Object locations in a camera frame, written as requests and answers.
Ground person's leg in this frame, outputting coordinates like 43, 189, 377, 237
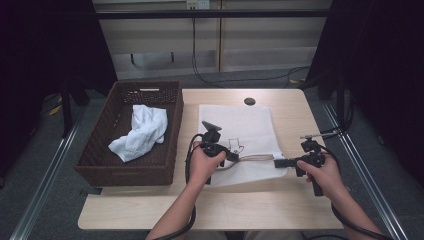
244, 230, 304, 240
181, 230, 228, 240

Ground person's right hand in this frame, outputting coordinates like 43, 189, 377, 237
297, 153, 349, 201

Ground black curtain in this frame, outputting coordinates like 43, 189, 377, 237
0, 0, 118, 181
304, 0, 424, 188

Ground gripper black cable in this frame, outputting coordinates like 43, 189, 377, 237
318, 143, 394, 240
151, 133, 205, 240

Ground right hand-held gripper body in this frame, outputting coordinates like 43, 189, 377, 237
294, 132, 339, 198

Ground black horizontal bar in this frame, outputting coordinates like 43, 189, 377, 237
94, 9, 334, 19

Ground black metal stand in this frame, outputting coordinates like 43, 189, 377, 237
59, 78, 91, 139

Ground person's left hand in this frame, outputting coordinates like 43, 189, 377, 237
189, 141, 227, 186

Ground metal floor rail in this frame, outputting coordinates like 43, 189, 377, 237
323, 101, 409, 240
9, 113, 86, 240

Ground black floor cables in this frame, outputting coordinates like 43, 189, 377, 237
321, 96, 355, 138

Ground person's left leg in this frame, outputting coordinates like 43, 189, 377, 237
181, 230, 228, 240

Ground thin black wall cable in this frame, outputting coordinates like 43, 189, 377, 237
191, 18, 311, 88

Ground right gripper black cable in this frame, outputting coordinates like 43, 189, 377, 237
318, 143, 394, 240

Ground brown wicker basket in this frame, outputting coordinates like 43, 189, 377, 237
73, 80, 185, 187

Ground white mesh laundry bag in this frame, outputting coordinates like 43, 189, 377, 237
198, 104, 289, 188

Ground white wall outlet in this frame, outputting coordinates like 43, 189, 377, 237
185, 0, 211, 10

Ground person's right leg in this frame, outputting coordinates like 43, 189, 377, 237
244, 230, 304, 240

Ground white garment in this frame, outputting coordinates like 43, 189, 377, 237
107, 104, 169, 163

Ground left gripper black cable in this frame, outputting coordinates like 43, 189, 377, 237
151, 133, 205, 240

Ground yellow floor tape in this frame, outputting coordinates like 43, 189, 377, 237
49, 96, 64, 116

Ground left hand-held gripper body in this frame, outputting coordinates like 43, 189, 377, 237
199, 120, 232, 185

